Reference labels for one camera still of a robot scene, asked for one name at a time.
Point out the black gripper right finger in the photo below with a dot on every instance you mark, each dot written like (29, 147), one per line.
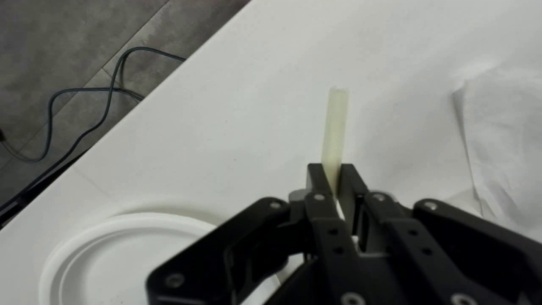
(429, 254)

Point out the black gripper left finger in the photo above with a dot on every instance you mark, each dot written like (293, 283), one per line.
(281, 247)

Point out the white plastic knife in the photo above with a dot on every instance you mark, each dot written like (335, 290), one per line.
(334, 129)

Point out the white plastic plate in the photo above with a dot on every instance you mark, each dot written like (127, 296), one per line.
(107, 254)

